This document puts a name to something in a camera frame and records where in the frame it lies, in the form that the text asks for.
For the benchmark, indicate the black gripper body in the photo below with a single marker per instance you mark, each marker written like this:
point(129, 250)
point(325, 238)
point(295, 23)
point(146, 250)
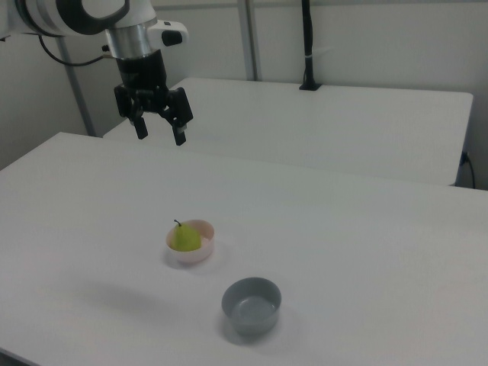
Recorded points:
point(141, 76)

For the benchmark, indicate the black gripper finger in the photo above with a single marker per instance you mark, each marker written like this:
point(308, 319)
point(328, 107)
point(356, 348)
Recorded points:
point(138, 118)
point(181, 110)

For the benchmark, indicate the green pear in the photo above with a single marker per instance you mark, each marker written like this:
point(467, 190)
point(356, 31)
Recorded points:
point(185, 238)

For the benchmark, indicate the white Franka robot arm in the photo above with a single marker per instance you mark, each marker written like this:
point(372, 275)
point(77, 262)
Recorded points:
point(49, 15)

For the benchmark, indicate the pink bowl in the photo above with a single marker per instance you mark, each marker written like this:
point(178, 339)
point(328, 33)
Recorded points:
point(190, 258)

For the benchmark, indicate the grey bowl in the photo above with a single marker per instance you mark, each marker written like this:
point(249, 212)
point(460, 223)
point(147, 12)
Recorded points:
point(248, 324)

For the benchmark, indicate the white side table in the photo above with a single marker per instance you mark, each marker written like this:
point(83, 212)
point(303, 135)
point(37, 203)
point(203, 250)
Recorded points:
point(305, 133)

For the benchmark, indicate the grey partition post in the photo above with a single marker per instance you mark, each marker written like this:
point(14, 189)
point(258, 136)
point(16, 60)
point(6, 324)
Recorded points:
point(249, 38)
point(81, 106)

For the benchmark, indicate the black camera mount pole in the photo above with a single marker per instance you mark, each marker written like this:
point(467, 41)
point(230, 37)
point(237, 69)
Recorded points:
point(308, 38)

